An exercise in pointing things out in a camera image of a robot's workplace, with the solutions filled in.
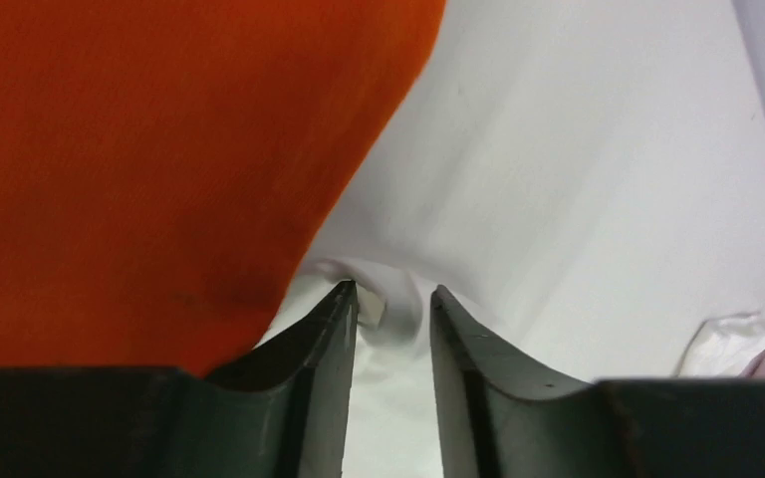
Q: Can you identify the folded orange t shirt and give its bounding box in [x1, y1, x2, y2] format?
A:
[0, 1, 445, 374]

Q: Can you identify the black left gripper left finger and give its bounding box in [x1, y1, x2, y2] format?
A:
[0, 281, 358, 477]

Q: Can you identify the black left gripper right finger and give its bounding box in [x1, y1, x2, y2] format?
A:
[429, 287, 765, 477]

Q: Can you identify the white printed t shirt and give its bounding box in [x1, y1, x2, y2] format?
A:
[250, 0, 765, 478]

